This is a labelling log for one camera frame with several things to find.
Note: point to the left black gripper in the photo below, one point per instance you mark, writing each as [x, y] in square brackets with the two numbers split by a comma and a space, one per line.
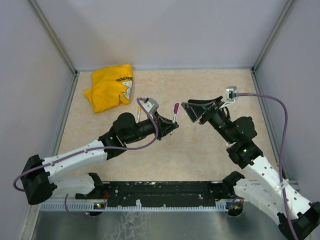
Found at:
[164, 125]

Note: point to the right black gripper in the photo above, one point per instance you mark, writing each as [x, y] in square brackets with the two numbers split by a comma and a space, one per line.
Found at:
[195, 108]

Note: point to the white pen red marks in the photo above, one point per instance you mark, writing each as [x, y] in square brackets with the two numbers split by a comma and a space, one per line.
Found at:
[173, 121]

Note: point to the purple pen cap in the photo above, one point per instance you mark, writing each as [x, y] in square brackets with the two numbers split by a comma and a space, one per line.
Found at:
[176, 107]

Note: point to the white pen yellow tip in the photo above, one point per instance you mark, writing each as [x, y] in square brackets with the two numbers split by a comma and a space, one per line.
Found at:
[138, 116]

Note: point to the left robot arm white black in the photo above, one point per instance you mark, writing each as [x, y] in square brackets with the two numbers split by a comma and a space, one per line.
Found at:
[44, 178]

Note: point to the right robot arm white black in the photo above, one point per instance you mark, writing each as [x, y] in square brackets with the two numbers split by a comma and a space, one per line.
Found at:
[295, 216]

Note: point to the yellow folded shirt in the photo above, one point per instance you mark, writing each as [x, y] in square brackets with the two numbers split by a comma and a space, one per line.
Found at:
[111, 87]

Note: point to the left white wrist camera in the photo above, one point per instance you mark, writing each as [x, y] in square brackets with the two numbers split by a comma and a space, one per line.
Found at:
[150, 105]

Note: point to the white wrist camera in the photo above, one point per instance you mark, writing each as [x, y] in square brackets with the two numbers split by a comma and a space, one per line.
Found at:
[231, 96]
[150, 105]

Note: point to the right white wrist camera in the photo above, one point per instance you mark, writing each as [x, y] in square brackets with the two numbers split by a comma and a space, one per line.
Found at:
[231, 96]

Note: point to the aluminium frame side rail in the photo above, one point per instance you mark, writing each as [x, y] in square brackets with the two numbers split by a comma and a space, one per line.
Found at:
[263, 101]

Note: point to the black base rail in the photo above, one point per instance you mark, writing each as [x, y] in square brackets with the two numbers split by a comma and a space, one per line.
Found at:
[156, 194]

